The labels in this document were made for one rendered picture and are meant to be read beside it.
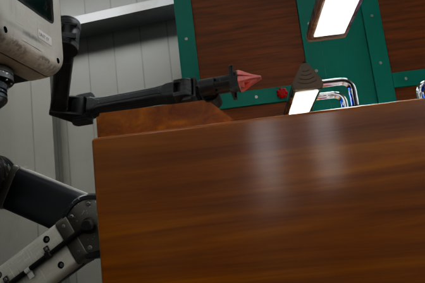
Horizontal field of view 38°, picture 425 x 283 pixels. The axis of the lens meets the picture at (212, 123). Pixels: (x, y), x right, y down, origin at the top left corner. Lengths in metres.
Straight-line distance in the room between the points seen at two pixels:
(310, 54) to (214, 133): 1.98
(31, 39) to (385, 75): 1.47
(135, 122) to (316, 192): 0.16
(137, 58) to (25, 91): 0.83
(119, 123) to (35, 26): 0.97
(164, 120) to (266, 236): 0.13
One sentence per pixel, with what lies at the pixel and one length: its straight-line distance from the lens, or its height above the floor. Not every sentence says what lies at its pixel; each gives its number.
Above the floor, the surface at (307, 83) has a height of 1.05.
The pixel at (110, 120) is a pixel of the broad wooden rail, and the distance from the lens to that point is 0.52.
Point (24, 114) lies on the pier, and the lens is 4.49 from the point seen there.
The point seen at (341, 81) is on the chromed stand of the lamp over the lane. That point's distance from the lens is 1.84.
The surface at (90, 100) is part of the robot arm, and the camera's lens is 2.13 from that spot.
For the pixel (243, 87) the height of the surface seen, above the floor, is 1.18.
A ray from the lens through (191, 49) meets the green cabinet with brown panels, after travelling 2.45.
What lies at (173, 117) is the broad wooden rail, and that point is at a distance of 0.51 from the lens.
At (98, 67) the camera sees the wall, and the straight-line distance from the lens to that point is 4.44.
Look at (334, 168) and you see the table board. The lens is 0.48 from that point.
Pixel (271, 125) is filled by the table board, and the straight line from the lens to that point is 0.49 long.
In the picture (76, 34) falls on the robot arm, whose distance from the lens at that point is 1.82.
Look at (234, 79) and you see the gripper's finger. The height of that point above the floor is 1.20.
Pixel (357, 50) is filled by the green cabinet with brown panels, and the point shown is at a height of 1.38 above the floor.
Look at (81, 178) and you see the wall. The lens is 4.33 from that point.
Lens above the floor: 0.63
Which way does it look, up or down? 13 degrees up
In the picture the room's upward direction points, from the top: 7 degrees counter-clockwise
